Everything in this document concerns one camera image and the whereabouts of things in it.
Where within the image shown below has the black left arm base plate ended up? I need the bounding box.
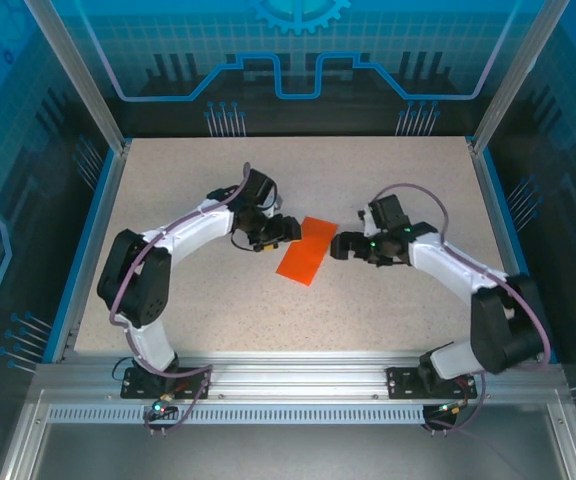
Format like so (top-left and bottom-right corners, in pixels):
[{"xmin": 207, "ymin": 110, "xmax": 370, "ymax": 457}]
[{"xmin": 120, "ymin": 366, "xmax": 213, "ymax": 400}]

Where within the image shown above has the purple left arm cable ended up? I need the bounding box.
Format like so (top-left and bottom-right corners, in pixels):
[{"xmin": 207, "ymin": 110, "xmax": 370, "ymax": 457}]
[{"xmin": 108, "ymin": 160, "xmax": 252, "ymax": 436}]

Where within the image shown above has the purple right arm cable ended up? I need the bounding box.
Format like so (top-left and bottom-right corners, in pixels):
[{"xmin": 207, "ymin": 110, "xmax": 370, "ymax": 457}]
[{"xmin": 372, "ymin": 182, "xmax": 553, "ymax": 437}]

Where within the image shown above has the grey metal sheet panel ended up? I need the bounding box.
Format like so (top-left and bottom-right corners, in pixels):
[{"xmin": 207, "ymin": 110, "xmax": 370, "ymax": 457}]
[{"xmin": 32, "ymin": 423, "xmax": 564, "ymax": 480}]

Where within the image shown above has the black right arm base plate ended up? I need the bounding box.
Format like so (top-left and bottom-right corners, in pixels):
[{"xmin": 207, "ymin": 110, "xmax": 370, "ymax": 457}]
[{"xmin": 386, "ymin": 366, "xmax": 479, "ymax": 400}]

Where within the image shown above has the aluminium mounting rail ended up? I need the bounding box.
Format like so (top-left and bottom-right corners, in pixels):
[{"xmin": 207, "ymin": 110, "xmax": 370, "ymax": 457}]
[{"xmin": 32, "ymin": 349, "xmax": 569, "ymax": 405}]

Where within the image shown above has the aluminium frame post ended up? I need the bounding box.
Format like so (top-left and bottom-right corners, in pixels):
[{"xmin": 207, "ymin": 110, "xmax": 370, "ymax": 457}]
[
  {"xmin": 469, "ymin": 0, "xmax": 573, "ymax": 154},
  {"xmin": 22, "ymin": 0, "xmax": 133, "ymax": 154}
]

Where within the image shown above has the grey slotted cable duct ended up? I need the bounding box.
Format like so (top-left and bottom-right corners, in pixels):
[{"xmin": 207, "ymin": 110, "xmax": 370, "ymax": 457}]
[{"xmin": 47, "ymin": 405, "xmax": 427, "ymax": 425}]

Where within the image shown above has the connector with green light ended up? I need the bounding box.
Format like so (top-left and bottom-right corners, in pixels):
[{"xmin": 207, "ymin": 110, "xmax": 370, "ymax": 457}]
[{"xmin": 148, "ymin": 393, "xmax": 178, "ymax": 417}]

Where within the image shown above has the connector with orange light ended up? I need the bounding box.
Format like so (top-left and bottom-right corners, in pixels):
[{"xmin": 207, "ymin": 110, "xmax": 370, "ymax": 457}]
[{"xmin": 435, "ymin": 399, "xmax": 470, "ymax": 417}]

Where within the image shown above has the aluminium table side rail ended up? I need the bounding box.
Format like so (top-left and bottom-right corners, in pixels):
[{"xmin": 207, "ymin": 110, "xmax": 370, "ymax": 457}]
[
  {"xmin": 50, "ymin": 142, "xmax": 132, "ymax": 364},
  {"xmin": 469, "ymin": 139, "xmax": 544, "ymax": 364}
]

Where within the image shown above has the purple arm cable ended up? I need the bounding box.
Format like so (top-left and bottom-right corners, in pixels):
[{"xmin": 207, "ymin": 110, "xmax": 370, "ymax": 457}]
[
  {"xmin": 372, "ymin": 182, "xmax": 553, "ymax": 437},
  {"xmin": 108, "ymin": 160, "xmax": 252, "ymax": 436}
]

